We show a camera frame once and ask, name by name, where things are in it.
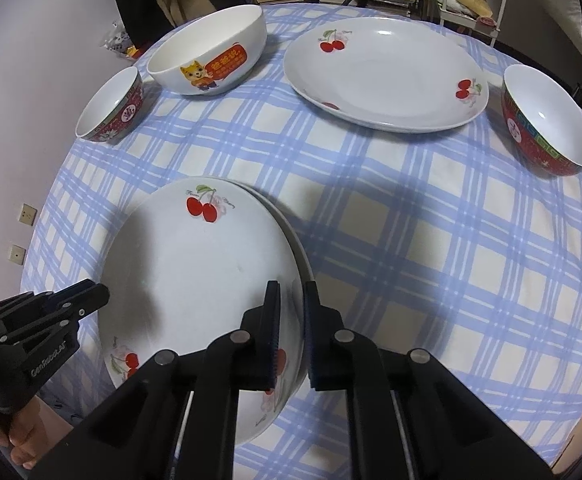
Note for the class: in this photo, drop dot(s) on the small red pattern bowl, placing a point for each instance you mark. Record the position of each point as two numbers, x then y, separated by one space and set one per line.
112 108

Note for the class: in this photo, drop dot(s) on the white bowl with cat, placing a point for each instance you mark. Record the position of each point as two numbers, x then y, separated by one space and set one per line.
213 54

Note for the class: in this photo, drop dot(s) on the white wall socket lower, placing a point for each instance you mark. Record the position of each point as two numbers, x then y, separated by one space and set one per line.
16 254

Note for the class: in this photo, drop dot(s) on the white wall socket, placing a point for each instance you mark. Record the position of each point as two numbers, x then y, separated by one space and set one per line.
16 254
27 214

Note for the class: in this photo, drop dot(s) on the white wall socket upper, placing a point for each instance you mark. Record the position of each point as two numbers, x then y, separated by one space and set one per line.
27 214

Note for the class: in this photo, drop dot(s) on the white cherry plate under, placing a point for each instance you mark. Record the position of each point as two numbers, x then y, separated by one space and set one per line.
243 285

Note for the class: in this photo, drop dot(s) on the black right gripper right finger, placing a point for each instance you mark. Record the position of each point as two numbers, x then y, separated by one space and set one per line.
409 417

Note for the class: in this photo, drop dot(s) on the person's left hand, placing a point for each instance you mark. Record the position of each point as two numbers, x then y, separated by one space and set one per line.
34 431

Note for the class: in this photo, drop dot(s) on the large red pattern bowl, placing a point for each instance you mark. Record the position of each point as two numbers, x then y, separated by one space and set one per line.
543 120

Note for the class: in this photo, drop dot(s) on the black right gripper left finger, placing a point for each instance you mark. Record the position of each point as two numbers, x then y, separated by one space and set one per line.
176 417

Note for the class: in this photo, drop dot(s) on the large white cherry plate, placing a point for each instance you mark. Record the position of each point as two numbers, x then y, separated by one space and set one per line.
387 74

